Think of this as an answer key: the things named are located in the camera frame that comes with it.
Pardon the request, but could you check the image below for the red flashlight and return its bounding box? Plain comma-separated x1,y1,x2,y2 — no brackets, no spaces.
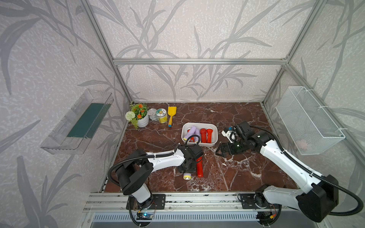
206,128,213,143
196,156,203,178
200,128,207,143
187,128,194,142

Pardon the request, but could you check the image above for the purple flashlight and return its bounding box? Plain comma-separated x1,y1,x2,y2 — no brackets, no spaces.
194,128,201,143
183,125,196,141
183,173,192,181

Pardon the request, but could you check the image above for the white plastic storage box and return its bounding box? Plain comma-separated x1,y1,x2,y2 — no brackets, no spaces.
181,123,219,147

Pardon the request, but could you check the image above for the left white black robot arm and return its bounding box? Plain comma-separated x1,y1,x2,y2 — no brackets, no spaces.
107,135,203,209

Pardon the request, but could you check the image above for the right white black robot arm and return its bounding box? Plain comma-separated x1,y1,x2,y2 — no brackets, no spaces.
215,122,364,222

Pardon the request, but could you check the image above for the yellow toy shovel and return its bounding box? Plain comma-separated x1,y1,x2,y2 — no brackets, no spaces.
168,106,177,127

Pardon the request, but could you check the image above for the pink object in basket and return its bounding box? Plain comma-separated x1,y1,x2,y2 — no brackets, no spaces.
296,140,308,151

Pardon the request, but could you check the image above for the green yellow labelled can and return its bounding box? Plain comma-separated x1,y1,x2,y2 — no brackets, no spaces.
156,108,167,124

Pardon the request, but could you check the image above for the silver tin can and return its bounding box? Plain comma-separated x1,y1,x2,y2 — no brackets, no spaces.
148,108,158,121

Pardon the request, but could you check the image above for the potted orange flower plant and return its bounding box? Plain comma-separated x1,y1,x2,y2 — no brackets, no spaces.
125,102,149,129

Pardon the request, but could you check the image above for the green circuit board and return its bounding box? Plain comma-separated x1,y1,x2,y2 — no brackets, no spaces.
136,211,154,220

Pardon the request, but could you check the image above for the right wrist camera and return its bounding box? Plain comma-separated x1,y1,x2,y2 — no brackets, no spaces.
221,121,255,143

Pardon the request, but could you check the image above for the white wire mesh basket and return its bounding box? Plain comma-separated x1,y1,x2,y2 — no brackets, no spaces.
276,86,346,155

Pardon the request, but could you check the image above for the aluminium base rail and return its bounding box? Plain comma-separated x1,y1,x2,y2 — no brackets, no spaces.
82,192,324,213

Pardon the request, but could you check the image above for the clear plastic wall shelf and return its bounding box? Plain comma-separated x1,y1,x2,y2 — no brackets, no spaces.
40,89,114,155

